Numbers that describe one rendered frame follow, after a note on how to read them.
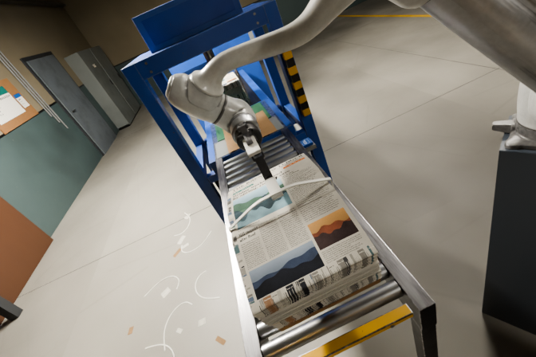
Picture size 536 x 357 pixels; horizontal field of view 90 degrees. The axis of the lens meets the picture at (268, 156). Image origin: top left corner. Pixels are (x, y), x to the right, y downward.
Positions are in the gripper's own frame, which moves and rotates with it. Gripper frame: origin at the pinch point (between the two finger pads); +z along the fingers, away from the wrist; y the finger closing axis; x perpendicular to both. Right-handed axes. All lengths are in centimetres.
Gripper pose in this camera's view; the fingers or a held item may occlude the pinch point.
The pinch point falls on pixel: (265, 173)
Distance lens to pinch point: 62.3
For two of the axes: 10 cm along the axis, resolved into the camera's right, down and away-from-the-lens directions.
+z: 2.7, 5.1, -8.2
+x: -8.9, 4.5, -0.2
